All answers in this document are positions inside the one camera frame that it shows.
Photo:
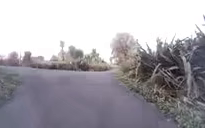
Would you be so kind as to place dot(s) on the grass verge with dry leaves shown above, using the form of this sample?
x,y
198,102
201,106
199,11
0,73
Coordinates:
x,y
170,106

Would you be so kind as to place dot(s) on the row of flax bushes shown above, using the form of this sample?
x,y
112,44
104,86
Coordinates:
x,y
183,70

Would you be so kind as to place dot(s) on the pale bare tree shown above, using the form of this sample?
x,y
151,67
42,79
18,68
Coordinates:
x,y
123,46

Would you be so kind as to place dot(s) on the group of distant bushes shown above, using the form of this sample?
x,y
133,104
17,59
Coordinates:
x,y
66,60

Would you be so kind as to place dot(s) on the grey asphalt path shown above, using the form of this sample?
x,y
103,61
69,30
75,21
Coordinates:
x,y
73,100

